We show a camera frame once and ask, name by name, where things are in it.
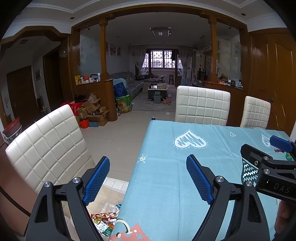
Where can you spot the blue printed tablecloth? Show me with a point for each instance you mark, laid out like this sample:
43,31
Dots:
161,180

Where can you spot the pink soft item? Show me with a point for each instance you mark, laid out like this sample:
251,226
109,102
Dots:
167,101

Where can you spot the person's right hand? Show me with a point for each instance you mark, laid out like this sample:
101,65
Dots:
282,217

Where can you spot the grey bin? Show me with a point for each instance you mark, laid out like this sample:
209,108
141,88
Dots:
156,97

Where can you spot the red bag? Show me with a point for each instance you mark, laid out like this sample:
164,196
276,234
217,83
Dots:
75,107

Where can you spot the barred window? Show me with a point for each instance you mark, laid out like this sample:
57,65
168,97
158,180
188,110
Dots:
160,59

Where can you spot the wooden stool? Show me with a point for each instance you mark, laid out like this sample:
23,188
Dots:
171,80

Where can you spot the coffee table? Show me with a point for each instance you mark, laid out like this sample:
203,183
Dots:
151,89

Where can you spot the white spray can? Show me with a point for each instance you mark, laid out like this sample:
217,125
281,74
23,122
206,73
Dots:
99,77

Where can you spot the patterned curtain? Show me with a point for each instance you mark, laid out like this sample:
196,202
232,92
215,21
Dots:
182,60
138,60

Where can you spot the brown wooden door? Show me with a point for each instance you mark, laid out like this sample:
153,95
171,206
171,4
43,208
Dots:
272,76

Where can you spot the white quilted dining chair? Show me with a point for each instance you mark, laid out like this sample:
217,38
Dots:
255,112
202,105
46,148

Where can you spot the trash bin with wrappers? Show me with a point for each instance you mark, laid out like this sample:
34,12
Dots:
106,208

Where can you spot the framed wall picture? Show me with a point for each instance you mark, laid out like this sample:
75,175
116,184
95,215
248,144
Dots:
38,74

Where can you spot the small blue box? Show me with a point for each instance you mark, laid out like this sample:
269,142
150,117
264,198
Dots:
93,124

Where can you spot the grey sofa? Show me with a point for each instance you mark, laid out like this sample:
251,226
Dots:
134,85

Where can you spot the red basin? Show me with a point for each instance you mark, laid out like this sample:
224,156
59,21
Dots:
11,126

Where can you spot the colourful printed bag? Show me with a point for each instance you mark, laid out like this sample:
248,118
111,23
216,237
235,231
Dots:
123,104

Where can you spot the ceiling light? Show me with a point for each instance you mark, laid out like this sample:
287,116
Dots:
160,31

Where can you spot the orange bucket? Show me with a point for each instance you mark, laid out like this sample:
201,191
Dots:
84,124

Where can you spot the dark wooden door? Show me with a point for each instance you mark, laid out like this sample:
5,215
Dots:
54,81
22,92

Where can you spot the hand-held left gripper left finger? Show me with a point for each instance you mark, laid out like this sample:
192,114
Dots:
97,179

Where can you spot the white air conditioner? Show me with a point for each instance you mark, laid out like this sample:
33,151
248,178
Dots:
189,67

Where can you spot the brown blurred object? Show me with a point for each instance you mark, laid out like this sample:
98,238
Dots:
11,204

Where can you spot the pile of cardboard boxes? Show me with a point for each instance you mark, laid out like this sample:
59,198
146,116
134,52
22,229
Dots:
94,111

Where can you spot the globe wall lamp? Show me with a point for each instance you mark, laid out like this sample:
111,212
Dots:
63,53

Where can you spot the yellow box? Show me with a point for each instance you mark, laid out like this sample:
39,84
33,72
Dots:
77,80

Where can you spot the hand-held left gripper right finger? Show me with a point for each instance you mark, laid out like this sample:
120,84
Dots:
200,180

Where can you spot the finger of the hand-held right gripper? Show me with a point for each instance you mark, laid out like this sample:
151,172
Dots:
252,155
281,142

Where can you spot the wall art panels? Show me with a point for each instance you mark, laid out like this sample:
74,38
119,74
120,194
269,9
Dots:
113,49

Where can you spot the white bucket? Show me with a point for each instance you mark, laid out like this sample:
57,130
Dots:
10,140

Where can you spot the blue bag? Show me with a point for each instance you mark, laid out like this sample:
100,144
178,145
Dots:
120,89

